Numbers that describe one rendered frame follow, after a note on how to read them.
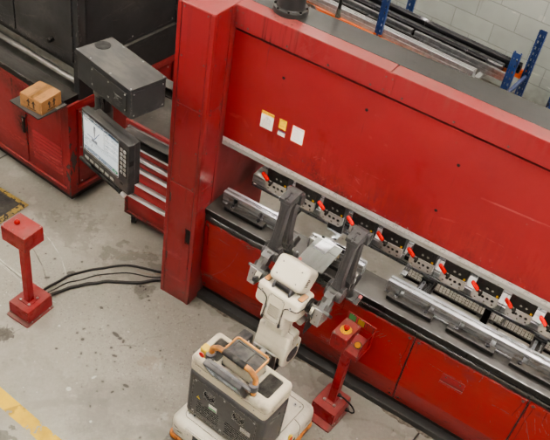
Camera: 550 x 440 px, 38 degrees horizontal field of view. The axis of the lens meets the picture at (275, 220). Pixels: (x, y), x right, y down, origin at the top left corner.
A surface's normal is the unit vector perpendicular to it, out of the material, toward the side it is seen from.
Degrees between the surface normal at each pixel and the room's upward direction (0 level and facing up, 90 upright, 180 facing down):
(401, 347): 90
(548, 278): 90
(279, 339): 82
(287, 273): 48
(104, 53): 0
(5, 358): 0
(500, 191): 90
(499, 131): 90
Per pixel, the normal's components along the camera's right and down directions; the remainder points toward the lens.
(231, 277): -0.54, 0.51
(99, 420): 0.14, -0.73
